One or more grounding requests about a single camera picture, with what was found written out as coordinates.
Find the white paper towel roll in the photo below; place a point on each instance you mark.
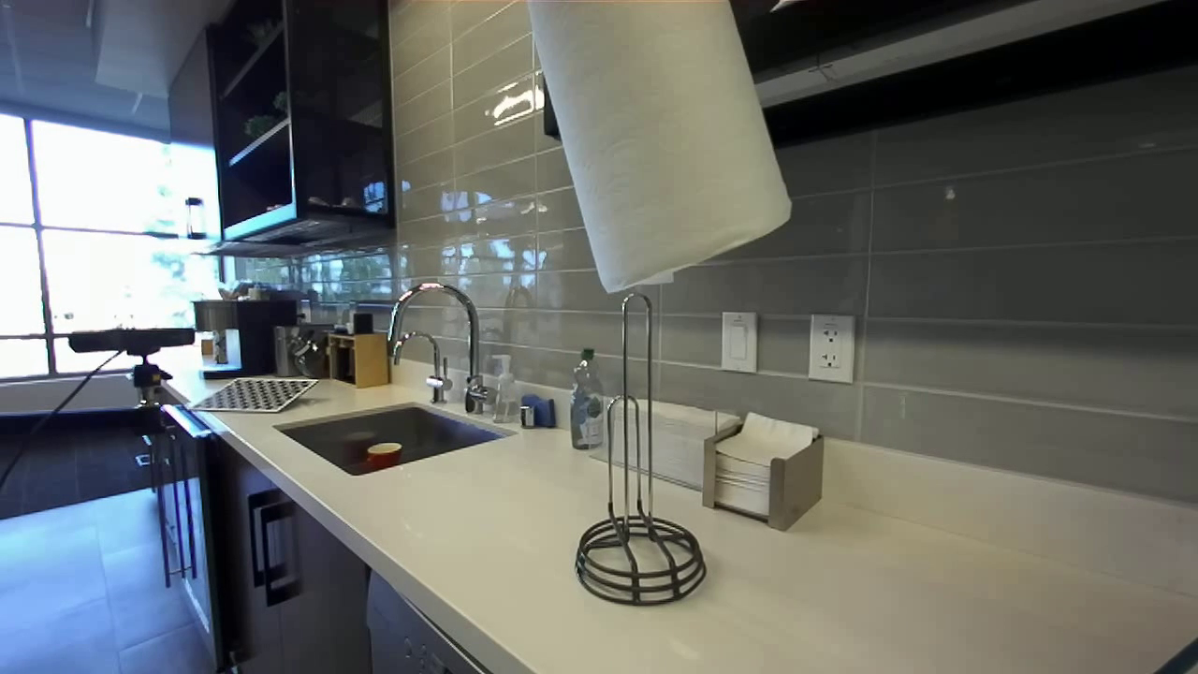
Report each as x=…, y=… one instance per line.
x=660, y=135

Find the clear folded towel dispenser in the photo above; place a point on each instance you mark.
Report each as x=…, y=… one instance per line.
x=679, y=444

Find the clear bottle green cap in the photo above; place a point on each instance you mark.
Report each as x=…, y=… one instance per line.
x=586, y=405

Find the blue sponge cloth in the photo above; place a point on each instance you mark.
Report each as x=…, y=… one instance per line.
x=536, y=411

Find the chrome kitchen faucet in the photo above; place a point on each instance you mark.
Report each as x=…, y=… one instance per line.
x=470, y=340

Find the small chrome side sprayer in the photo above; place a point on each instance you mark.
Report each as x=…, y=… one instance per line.
x=437, y=368

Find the white napkin box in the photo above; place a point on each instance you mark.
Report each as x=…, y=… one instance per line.
x=762, y=450

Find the steel undermount sink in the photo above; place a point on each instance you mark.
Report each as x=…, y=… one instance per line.
x=426, y=431

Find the wooden box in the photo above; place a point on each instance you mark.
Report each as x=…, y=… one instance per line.
x=365, y=358

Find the orange item in sink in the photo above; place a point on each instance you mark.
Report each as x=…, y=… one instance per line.
x=383, y=456

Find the black open shelf cabinet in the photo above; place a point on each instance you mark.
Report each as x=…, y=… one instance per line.
x=340, y=127

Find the black coffee machine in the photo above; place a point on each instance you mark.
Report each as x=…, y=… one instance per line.
x=256, y=333

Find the patterned drying mat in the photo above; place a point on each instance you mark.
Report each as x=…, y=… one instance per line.
x=256, y=394

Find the dark lower cabinet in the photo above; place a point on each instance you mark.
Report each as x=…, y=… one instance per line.
x=312, y=585

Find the black tripod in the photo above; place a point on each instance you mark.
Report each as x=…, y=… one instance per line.
x=150, y=398

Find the bright window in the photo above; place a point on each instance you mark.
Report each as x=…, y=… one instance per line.
x=113, y=225

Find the white wall light switch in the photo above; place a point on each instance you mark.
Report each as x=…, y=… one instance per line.
x=738, y=343

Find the white wall power outlet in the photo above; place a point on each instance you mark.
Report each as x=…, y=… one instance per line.
x=833, y=345

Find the black camera bar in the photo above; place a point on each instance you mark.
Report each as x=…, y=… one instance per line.
x=133, y=340

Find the dark overhead wall cabinet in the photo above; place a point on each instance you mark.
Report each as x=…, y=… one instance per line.
x=975, y=51

